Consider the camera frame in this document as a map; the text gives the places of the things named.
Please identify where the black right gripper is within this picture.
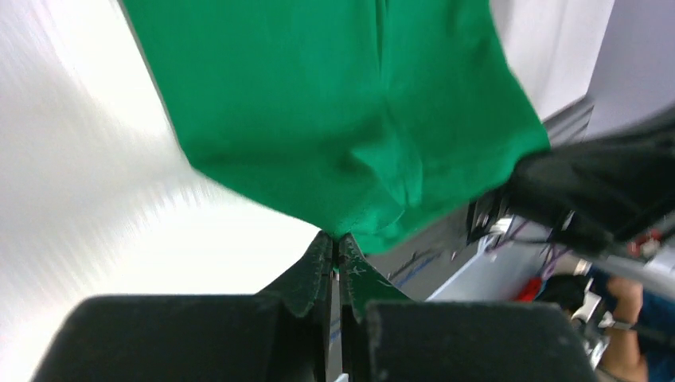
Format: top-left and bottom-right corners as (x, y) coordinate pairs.
(501, 105), (675, 254)

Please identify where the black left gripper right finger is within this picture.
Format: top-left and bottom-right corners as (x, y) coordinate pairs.
(337, 235), (596, 381)

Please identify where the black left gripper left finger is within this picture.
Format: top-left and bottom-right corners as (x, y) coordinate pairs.
(34, 232), (334, 381)

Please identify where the green t-shirt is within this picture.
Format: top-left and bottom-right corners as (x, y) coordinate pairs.
(124, 1), (549, 253)

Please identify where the person's hand in background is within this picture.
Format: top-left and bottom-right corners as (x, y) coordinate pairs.
(601, 276), (648, 382)

